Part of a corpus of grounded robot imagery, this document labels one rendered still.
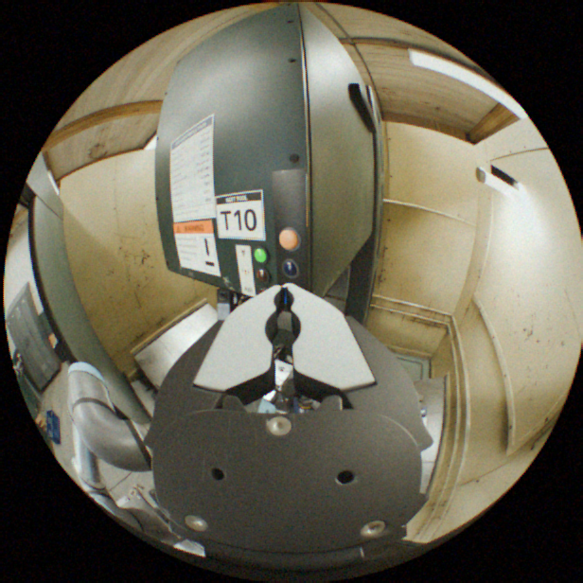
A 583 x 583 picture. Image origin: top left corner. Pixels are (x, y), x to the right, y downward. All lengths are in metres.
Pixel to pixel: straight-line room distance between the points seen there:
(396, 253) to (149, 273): 1.69
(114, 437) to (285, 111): 0.48
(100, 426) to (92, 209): 1.27
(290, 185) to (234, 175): 0.10
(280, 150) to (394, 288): 1.23
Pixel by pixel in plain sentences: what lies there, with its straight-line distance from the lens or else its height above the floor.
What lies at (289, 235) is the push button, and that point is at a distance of 0.24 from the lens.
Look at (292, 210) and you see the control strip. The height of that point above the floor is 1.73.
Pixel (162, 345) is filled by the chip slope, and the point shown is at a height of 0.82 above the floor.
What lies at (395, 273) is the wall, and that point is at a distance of 1.32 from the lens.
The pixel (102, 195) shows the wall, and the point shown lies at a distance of 1.45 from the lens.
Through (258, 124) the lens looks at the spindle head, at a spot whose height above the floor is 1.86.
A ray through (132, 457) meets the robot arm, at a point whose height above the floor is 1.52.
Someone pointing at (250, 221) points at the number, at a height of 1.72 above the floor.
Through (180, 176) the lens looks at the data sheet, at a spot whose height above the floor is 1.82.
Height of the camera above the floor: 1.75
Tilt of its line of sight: 29 degrees down
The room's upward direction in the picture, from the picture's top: 1 degrees counter-clockwise
